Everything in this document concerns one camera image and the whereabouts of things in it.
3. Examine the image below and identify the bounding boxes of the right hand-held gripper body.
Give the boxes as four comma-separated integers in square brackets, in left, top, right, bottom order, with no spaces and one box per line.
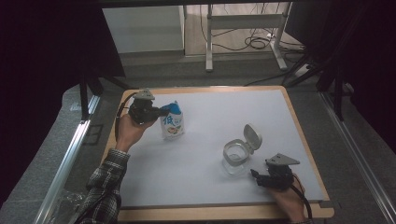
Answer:
[265,152,301,191]

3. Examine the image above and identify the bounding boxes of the dark curtain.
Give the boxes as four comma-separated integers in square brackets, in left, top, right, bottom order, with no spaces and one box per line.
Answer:
[284,0,396,154]
[0,0,127,207]

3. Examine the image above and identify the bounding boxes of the left hand-held gripper black cable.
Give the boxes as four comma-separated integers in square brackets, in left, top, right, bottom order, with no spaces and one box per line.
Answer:
[114,91,138,142]

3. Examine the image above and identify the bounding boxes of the clear plastic bag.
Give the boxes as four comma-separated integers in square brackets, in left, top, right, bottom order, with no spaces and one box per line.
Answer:
[50,189,87,224]

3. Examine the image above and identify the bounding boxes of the hand-held gripper black cable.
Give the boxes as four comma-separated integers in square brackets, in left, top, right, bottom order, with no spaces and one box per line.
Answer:
[114,91,138,142]
[290,174,313,224]

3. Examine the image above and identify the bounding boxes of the person's right hand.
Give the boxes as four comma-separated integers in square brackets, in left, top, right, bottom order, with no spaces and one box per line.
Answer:
[269,175,308,223]

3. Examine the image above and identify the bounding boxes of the white table mat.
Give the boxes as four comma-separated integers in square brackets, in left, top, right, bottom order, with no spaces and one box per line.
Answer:
[120,89,325,209]

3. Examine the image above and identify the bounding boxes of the white metal desk frame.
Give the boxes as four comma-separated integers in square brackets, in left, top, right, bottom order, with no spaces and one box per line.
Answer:
[205,2,293,73]

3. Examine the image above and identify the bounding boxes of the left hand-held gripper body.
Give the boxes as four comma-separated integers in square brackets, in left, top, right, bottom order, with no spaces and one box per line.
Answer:
[128,88,162,125]

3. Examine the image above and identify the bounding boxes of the person's left hand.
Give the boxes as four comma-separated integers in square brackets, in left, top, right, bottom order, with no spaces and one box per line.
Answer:
[115,113,156,153]

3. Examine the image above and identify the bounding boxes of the tangle of black floor cables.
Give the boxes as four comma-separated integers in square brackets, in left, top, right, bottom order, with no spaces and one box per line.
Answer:
[199,3,307,54]

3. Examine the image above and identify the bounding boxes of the black metal stand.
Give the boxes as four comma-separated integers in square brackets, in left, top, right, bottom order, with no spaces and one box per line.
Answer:
[78,73,138,121]
[281,52,347,122]

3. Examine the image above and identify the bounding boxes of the aluminium rail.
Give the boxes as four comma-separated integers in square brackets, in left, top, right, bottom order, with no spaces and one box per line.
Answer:
[32,94,102,224]
[320,91,396,224]

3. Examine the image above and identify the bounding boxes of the white cabinet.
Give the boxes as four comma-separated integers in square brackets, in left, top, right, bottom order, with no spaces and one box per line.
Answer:
[102,5,186,54]

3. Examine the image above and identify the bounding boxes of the blue and white milk carton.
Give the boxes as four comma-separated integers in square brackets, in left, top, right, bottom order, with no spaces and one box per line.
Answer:
[160,100,186,141]

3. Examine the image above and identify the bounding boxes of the white power strip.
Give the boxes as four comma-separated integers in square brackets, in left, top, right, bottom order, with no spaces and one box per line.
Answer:
[292,63,312,78]

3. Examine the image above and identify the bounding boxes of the black floor bracket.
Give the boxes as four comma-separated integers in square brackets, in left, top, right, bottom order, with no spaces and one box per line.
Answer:
[82,123,104,146]

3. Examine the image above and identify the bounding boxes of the right hand-held gripper black cable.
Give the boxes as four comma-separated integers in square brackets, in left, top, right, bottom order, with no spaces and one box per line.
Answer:
[290,174,313,224]

